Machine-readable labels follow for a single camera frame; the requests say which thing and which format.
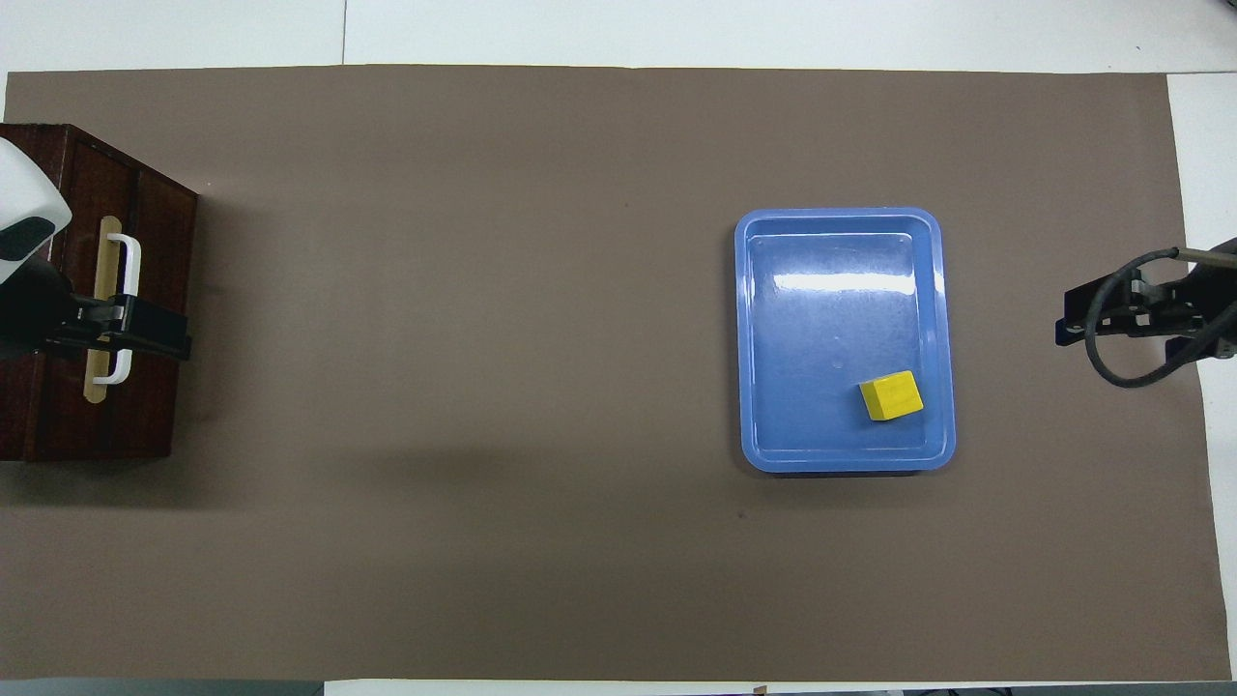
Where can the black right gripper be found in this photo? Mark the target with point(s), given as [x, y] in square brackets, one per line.
[1203, 324]

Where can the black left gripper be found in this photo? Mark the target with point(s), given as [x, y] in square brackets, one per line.
[39, 309]

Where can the yellow cube block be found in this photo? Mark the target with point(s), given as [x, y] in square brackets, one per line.
[891, 396]

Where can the dark wooden cabinet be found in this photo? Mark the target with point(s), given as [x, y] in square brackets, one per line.
[29, 406]

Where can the blue plastic tray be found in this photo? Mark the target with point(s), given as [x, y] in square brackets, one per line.
[831, 319]

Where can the brown table mat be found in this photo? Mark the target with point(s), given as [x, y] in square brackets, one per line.
[483, 387]

